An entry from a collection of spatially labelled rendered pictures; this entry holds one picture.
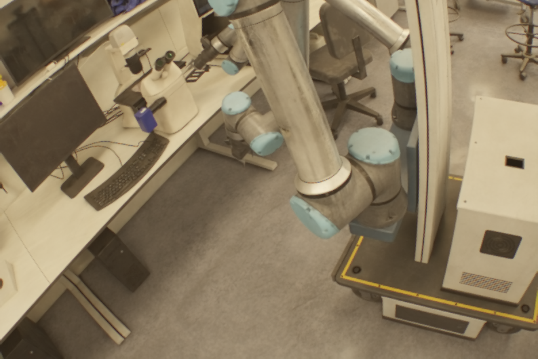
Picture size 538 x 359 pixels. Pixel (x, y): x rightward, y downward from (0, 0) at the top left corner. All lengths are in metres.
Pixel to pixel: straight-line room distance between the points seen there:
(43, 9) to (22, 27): 0.15
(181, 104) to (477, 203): 1.33
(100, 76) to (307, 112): 1.76
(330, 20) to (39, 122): 1.59
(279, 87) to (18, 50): 1.58
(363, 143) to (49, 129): 1.33
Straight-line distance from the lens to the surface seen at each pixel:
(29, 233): 1.98
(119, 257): 2.18
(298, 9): 0.92
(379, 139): 1.07
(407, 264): 1.59
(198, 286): 2.17
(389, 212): 1.18
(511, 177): 1.20
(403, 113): 1.49
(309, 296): 1.94
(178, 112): 1.80
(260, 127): 1.18
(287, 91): 0.82
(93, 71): 2.41
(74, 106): 1.83
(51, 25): 2.17
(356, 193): 1.00
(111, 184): 1.76
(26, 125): 1.77
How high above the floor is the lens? 1.68
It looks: 39 degrees down
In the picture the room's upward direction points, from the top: 22 degrees counter-clockwise
